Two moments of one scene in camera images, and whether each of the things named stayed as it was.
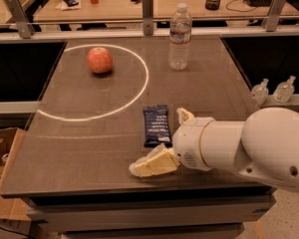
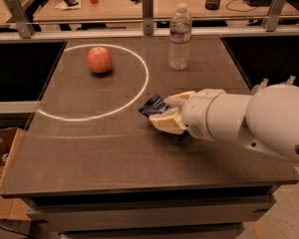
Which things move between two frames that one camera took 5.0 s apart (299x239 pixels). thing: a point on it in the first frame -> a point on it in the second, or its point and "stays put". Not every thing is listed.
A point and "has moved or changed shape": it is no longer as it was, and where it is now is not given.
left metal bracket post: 23,23 stays put
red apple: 99,60 stays put
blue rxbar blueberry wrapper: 156,125 has moved or changed shape
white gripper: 189,142 -> 195,114
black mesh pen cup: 212,2 stays put
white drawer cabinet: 201,214 stays put
